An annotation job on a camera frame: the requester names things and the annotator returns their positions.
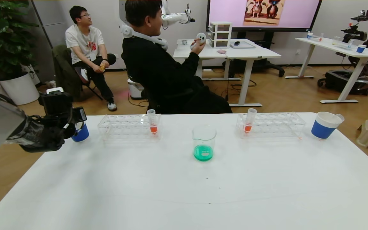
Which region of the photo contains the test tube with orange pigment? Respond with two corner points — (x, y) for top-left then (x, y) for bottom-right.
(147, 109), (158, 134)
(243, 108), (257, 133)

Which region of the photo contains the clear glass beaker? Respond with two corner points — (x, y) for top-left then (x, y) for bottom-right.
(192, 125), (217, 161)

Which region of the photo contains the clear plastic test tube rack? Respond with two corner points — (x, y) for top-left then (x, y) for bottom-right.
(236, 112), (306, 138)
(97, 114), (162, 140)

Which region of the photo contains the person in black sweater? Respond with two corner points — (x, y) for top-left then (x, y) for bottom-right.
(122, 0), (233, 114)

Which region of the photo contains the white handheld controller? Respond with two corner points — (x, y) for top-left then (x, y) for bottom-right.
(190, 33), (207, 50)

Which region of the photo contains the white drawer organizer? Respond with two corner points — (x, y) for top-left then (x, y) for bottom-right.
(209, 21), (232, 48)

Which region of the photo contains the white office desk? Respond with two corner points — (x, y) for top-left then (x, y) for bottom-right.
(173, 38), (281, 107)

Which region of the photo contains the black screen stand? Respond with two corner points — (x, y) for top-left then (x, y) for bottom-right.
(229, 31), (285, 78)

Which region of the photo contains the grey flat tray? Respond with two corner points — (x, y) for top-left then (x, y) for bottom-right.
(229, 41), (256, 49)

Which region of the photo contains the blue and white paper cup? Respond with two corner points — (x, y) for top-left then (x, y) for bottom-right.
(72, 123), (89, 142)
(311, 111), (345, 139)

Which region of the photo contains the person in white t-shirt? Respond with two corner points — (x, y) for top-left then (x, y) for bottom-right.
(65, 5), (118, 111)

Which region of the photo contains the chair with dark jacket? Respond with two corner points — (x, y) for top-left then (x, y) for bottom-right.
(53, 45), (104, 104)

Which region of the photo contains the white long-legged desk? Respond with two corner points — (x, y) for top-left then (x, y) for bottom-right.
(284, 37), (368, 104)

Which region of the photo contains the white plant pot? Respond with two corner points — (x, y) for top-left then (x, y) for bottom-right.
(0, 72), (41, 105)

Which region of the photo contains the green leafy plant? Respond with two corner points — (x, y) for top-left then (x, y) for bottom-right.
(0, 0), (39, 82)

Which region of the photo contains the large wall display screen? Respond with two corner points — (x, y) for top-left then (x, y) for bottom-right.
(207, 0), (322, 32)

